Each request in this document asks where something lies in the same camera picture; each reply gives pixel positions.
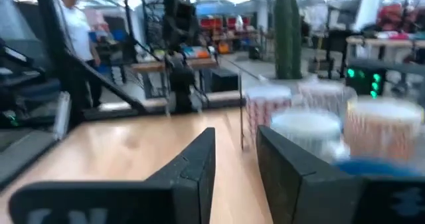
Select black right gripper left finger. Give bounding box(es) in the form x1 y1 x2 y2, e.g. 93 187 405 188
9 126 217 224

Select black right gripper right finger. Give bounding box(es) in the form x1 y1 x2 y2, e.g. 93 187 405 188
255 124 425 224

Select red white patterned mug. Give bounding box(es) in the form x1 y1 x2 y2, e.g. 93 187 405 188
244 85 293 142

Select pink striped mug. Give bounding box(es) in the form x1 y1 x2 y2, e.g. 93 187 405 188
297 80 359 118

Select black box green lights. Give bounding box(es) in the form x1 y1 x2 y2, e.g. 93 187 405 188
344 64 388 99

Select wooden work table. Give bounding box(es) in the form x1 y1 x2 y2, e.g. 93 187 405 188
345 36 425 64
129 56 218 100

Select black storage box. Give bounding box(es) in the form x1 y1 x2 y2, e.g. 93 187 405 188
209 67 240 94

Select tall green cactus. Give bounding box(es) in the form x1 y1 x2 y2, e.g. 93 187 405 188
273 0 303 80

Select person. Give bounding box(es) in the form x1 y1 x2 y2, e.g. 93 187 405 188
58 0 103 109

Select black frame post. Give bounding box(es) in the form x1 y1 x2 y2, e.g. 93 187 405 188
31 0 149 125

